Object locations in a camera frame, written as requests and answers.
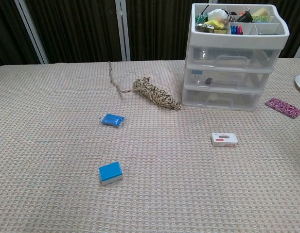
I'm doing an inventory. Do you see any small white box red label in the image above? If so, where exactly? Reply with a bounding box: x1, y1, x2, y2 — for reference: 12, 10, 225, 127
211, 132, 239, 147

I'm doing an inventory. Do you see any blue wrapped packet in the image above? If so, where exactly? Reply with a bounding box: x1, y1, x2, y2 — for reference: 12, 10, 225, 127
99, 113, 125, 129

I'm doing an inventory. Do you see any beige woven tablecloth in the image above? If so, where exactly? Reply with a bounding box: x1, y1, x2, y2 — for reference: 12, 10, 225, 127
0, 57, 300, 233

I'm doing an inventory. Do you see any blue white block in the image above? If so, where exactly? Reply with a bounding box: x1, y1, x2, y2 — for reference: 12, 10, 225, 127
98, 161, 124, 185

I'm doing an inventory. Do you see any shiny colourful snack packet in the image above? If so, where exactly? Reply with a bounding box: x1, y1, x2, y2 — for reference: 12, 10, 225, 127
195, 23, 213, 33

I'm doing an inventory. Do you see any yellow packet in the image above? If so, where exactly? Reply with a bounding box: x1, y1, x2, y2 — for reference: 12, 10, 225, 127
203, 19, 226, 32

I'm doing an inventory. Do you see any dark pleated curtain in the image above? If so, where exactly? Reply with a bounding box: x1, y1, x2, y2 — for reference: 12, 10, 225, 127
0, 0, 300, 68

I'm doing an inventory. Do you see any white crumpled ball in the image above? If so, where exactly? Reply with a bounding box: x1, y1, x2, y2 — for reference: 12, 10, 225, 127
207, 8, 228, 22

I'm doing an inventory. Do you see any purple patterned packet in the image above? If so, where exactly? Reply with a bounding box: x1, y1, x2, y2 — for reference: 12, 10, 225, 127
265, 97, 300, 120

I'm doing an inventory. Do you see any black clip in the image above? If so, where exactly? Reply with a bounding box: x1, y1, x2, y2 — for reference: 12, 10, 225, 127
236, 11, 254, 23

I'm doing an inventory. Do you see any blue green snack packet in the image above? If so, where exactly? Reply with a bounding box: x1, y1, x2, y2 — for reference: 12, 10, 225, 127
251, 16, 274, 23

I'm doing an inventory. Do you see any yellow sponge wedge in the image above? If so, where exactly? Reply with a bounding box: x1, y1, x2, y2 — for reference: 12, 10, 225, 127
251, 7, 269, 17

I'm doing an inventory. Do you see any beige braided rope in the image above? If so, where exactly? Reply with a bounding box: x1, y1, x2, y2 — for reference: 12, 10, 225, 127
107, 60, 182, 111

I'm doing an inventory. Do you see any white plastic drawer organizer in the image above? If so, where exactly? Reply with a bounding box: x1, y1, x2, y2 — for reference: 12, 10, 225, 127
181, 2, 290, 112

